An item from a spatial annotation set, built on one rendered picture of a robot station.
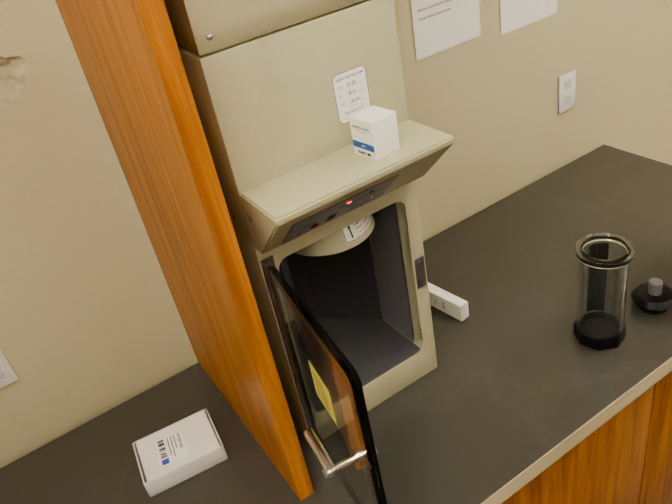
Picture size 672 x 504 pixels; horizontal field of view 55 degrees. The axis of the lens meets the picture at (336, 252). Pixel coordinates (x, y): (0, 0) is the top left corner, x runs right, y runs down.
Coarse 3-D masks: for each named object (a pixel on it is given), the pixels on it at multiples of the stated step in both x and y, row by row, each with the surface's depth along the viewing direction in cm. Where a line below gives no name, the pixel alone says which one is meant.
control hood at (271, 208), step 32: (416, 128) 103; (320, 160) 100; (352, 160) 98; (384, 160) 96; (416, 160) 96; (256, 192) 94; (288, 192) 93; (320, 192) 91; (352, 192) 93; (384, 192) 105; (256, 224) 94; (288, 224) 90
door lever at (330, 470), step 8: (304, 432) 95; (312, 432) 94; (312, 440) 93; (312, 448) 92; (320, 448) 92; (320, 456) 91; (328, 456) 90; (352, 456) 90; (320, 464) 90; (328, 464) 89; (336, 464) 89; (344, 464) 89; (352, 464) 90; (360, 464) 89; (328, 472) 88; (336, 472) 89
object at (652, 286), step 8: (656, 280) 139; (640, 288) 142; (648, 288) 140; (656, 288) 138; (664, 288) 141; (632, 296) 142; (640, 296) 140; (648, 296) 140; (656, 296) 139; (664, 296) 139; (640, 304) 140; (648, 304) 138; (656, 304) 138; (664, 304) 138; (648, 312) 140; (656, 312) 139
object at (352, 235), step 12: (372, 216) 120; (348, 228) 113; (360, 228) 114; (372, 228) 117; (324, 240) 112; (336, 240) 112; (348, 240) 113; (360, 240) 114; (300, 252) 114; (312, 252) 113; (324, 252) 112; (336, 252) 112
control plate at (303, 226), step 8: (384, 184) 99; (368, 192) 98; (376, 192) 101; (344, 200) 95; (352, 200) 97; (360, 200) 100; (368, 200) 104; (328, 208) 94; (336, 208) 96; (344, 208) 99; (352, 208) 103; (312, 216) 93; (320, 216) 95; (328, 216) 98; (336, 216) 102; (296, 224) 92; (304, 224) 95; (312, 224) 98; (320, 224) 101; (288, 232) 94; (296, 232) 97; (304, 232) 100; (288, 240) 99
